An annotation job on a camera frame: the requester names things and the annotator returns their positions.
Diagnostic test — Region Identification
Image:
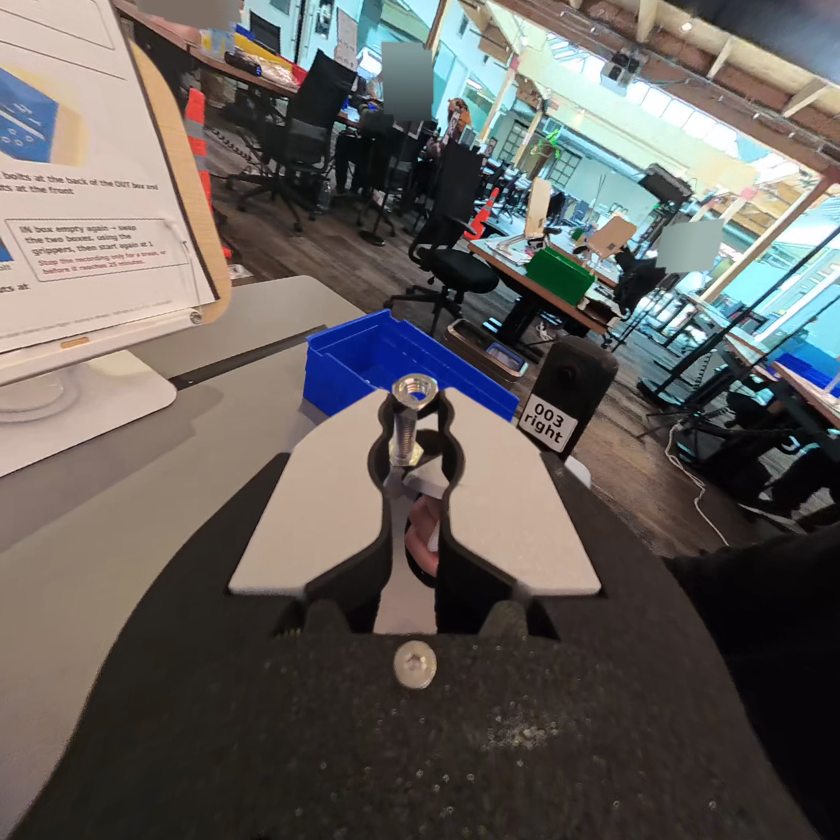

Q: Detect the white floor cable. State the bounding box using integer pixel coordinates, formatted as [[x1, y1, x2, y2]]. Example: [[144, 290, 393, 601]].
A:
[[666, 420, 732, 546]]

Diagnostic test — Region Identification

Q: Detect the green plastic bin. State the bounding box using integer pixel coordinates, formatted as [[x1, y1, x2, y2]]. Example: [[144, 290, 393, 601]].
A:
[[525, 248, 597, 306]]

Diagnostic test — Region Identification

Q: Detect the printed instruction sheet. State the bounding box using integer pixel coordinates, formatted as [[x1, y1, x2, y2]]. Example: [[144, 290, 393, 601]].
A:
[[0, 0, 221, 355]]

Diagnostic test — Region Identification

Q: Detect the black office chair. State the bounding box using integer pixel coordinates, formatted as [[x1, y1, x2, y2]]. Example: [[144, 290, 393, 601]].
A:
[[230, 49, 358, 231], [387, 141, 500, 336]]

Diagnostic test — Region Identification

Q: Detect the silver hex nut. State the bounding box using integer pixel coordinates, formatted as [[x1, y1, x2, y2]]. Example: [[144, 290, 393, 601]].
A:
[[392, 374, 439, 411]]

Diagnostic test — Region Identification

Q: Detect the silver hex bolt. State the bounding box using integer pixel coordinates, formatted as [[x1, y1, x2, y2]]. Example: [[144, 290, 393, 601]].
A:
[[387, 394, 426, 469]]

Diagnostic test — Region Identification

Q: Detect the orange traffic cone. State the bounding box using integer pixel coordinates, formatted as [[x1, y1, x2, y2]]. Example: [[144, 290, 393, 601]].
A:
[[465, 187, 503, 240], [185, 88, 232, 260]]

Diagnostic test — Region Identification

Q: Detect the black studio light panel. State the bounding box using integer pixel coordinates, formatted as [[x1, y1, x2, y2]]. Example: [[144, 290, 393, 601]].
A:
[[640, 164, 695, 204]]

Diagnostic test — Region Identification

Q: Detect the person's right hand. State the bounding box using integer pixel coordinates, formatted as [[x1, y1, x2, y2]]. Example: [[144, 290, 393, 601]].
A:
[[403, 495, 441, 575]]

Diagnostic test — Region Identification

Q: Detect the wooden-edged table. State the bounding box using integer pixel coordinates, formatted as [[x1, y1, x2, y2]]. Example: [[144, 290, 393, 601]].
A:
[[467, 233, 624, 336]]

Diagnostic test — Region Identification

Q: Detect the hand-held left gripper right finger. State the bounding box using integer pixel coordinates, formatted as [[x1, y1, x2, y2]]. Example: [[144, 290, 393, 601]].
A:
[[433, 388, 603, 636]]

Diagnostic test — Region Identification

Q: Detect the white board stand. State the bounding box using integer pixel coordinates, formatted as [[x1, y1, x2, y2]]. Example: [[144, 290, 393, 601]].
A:
[[0, 351, 178, 476]]

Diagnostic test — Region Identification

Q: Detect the blue plastic bin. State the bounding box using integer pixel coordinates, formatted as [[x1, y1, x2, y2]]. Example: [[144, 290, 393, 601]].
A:
[[304, 308, 519, 421]]

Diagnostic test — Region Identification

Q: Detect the wooden board stand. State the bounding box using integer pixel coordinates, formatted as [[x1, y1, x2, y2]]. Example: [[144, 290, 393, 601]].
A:
[[586, 215, 639, 260], [524, 177, 553, 240]]

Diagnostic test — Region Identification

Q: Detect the ceiling projector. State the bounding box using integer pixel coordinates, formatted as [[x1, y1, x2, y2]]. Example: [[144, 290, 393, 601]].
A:
[[600, 51, 641, 86]]

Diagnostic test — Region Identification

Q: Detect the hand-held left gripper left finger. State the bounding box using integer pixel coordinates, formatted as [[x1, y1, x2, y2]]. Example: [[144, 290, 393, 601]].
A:
[[228, 390, 396, 636]]

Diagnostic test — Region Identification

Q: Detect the person's right forearm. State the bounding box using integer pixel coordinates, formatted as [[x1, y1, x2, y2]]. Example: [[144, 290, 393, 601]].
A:
[[663, 525, 840, 834]]

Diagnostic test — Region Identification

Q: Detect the wooden-topped table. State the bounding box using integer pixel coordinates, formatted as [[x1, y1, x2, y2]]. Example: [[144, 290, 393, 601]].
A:
[[131, 13, 309, 93]]

